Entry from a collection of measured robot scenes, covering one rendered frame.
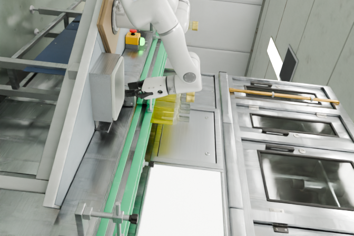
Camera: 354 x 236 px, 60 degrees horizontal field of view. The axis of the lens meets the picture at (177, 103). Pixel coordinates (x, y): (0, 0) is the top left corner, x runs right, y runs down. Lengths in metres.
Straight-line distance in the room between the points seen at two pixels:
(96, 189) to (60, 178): 0.13
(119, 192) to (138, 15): 0.60
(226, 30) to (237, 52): 0.67
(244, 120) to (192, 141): 0.41
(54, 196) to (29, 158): 0.55
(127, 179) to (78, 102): 0.32
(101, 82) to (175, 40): 0.32
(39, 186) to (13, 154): 0.53
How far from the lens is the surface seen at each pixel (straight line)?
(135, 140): 1.29
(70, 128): 1.07
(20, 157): 1.58
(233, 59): 8.01
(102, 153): 1.21
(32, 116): 1.80
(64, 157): 1.05
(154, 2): 1.04
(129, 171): 1.17
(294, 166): 1.66
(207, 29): 7.65
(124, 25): 1.35
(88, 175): 1.14
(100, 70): 1.16
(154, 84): 1.20
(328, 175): 1.70
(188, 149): 1.51
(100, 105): 1.22
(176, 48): 1.06
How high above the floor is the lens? 1.09
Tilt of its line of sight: 1 degrees down
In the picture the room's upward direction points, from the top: 96 degrees clockwise
